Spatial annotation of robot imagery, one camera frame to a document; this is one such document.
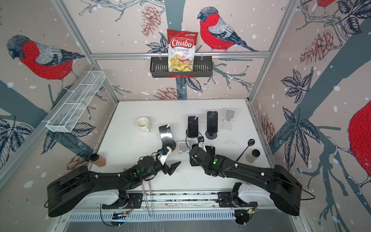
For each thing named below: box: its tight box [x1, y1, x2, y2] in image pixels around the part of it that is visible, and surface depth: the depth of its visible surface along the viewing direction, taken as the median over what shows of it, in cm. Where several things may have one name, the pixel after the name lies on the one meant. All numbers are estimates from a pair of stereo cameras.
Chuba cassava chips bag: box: [167, 29, 199, 73], surface depth 86 cm
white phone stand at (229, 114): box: [222, 108, 236, 131], surface depth 103 cm
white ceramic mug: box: [136, 116, 151, 134], surface depth 99 cm
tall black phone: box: [206, 111, 218, 133], surface depth 95 cm
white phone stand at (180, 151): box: [177, 141, 190, 155], surface depth 90 cm
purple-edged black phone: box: [187, 116, 199, 138], surface depth 97 cm
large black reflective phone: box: [158, 123, 175, 148], surface depth 90 cm
